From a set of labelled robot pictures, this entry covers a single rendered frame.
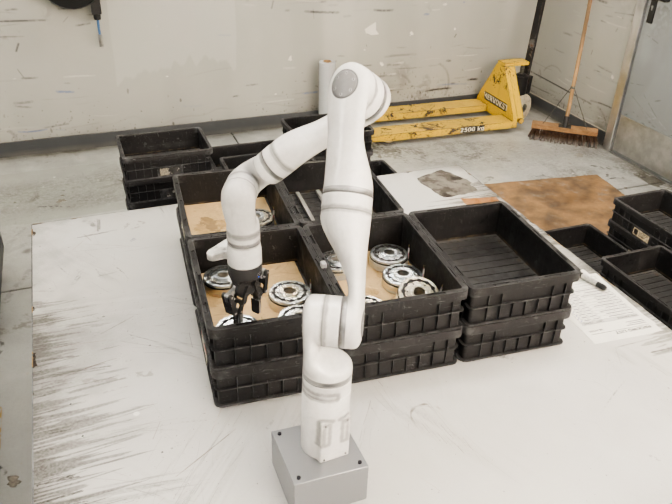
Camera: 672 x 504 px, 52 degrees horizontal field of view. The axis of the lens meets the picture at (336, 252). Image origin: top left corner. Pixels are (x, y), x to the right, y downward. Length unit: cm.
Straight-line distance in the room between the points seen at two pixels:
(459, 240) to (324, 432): 88
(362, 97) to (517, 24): 458
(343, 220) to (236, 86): 380
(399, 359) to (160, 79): 349
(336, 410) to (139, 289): 91
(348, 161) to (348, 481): 60
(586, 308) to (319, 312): 104
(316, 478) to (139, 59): 379
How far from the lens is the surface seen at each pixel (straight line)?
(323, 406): 128
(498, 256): 195
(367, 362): 162
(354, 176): 121
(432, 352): 167
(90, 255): 222
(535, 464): 155
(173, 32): 477
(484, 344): 174
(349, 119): 123
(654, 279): 293
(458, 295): 159
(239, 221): 140
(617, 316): 205
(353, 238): 119
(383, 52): 525
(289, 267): 182
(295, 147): 132
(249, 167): 141
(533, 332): 180
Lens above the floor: 180
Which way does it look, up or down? 31 degrees down
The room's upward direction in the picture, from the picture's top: 2 degrees clockwise
